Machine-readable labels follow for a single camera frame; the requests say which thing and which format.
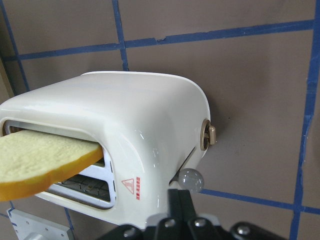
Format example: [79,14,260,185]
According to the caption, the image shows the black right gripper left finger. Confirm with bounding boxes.
[154,189,182,240]

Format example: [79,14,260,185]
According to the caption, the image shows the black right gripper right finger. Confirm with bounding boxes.
[178,190,207,240]

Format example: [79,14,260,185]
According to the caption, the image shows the white two-slot toaster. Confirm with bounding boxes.
[0,71,215,229]

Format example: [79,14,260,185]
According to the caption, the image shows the yellow bread slice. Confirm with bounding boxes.
[0,130,103,201]

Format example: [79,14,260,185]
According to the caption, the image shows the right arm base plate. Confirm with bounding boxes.
[7,208,75,240]

